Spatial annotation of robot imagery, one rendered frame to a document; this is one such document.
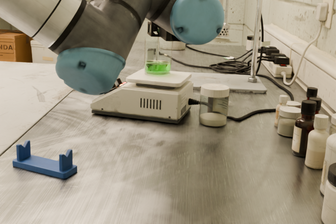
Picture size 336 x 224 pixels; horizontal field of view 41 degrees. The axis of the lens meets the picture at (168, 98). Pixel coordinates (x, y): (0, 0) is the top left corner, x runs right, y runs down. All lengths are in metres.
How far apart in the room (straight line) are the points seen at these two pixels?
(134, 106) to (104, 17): 0.42
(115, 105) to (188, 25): 0.39
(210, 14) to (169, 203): 0.26
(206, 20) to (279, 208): 0.27
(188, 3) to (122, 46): 0.11
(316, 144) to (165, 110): 0.32
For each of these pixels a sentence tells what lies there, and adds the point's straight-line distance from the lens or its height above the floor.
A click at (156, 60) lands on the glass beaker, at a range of 0.96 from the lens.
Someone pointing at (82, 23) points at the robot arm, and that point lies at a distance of 0.53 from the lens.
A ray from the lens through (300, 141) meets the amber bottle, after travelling 0.81.
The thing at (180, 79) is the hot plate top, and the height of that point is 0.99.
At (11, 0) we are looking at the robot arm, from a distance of 0.53.
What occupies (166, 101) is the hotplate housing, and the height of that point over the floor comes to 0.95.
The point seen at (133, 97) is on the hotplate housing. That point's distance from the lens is 0.94.
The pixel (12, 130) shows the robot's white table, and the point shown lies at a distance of 0.91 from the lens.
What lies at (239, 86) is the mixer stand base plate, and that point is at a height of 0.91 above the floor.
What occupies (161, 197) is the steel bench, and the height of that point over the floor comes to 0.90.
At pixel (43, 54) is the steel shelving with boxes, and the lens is 3.22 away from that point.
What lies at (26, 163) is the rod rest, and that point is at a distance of 0.72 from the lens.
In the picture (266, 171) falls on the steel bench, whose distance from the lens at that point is 0.74.
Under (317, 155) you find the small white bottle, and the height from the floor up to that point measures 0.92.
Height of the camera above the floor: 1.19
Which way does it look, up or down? 15 degrees down
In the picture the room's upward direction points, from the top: 2 degrees clockwise
